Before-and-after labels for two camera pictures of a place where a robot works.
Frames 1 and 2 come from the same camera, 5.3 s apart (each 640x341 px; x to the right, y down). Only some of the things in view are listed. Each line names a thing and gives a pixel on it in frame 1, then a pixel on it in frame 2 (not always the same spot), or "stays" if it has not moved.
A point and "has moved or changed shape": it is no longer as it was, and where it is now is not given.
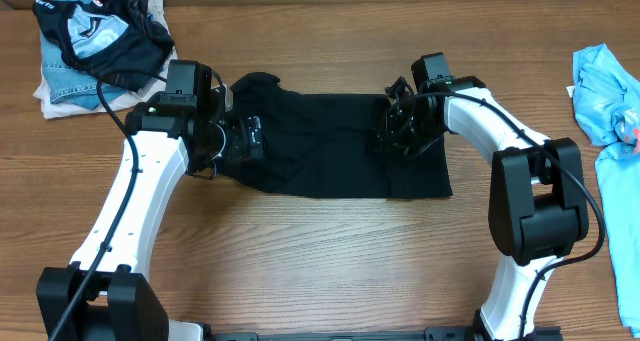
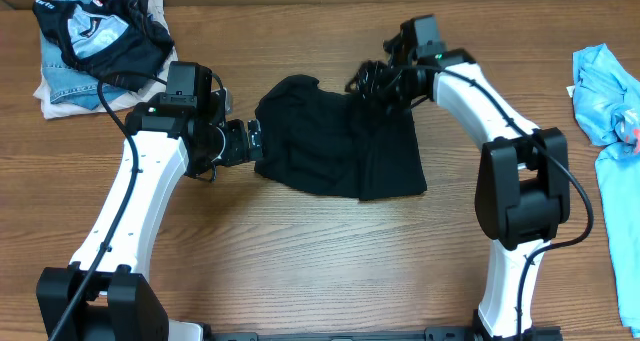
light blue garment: [607, 99] stays
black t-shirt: [326, 146] has moved or changed shape
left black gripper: [240, 147] stays
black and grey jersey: [114, 37] stays
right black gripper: [394, 144] → [378, 72]
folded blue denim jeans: [68, 83] stays
